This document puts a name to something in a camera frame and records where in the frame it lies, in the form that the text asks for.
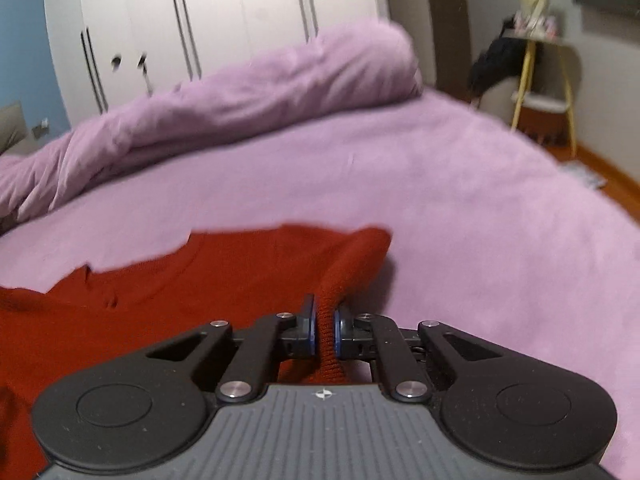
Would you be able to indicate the purple rolled duvet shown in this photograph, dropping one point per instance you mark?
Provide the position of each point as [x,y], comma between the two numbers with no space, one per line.
[349,67]

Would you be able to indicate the red knitted sweater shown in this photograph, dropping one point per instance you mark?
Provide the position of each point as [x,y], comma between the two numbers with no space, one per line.
[88,317]

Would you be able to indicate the yellow metal side table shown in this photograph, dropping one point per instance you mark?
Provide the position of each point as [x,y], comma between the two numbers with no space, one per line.
[545,84]

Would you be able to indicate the black clothing on chair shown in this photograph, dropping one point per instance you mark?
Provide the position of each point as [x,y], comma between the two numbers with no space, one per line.
[502,59]

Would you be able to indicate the white wardrobe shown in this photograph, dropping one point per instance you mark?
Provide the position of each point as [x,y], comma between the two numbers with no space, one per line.
[106,53]

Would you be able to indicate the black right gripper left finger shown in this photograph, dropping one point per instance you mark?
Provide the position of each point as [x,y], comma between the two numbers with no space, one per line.
[139,410]

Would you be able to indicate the purple bed sheet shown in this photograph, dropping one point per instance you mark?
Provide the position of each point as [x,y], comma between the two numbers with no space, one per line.
[489,234]

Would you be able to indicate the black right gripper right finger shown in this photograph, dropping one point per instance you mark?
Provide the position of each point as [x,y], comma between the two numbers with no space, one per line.
[497,404]

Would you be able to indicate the beige lamp on table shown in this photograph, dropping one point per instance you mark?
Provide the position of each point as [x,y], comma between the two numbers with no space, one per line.
[534,19]

